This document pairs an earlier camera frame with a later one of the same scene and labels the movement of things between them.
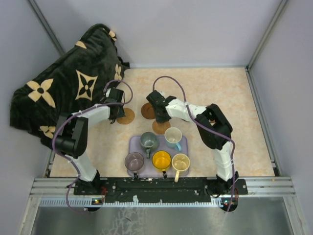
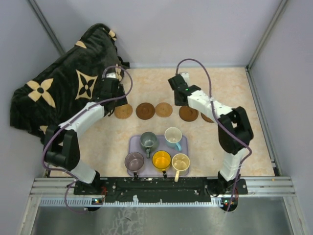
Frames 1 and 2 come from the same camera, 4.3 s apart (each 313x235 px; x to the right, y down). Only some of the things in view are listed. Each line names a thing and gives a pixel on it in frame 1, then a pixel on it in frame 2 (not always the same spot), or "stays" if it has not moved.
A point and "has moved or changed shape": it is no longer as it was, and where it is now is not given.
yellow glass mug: (162, 160) stays
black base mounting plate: (160, 190) stays
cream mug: (180, 162) stays
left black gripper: (121, 114) -> (122, 101)
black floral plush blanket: (68, 82) stays
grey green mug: (148, 141) stays
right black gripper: (160, 120) -> (176, 103)
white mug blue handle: (173, 135) stays
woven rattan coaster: (160, 128) has moved or changed shape
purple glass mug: (134, 161) stays
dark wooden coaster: (148, 111) has moved or changed shape
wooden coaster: (128, 118) has moved or changed shape
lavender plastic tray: (148, 169) stays
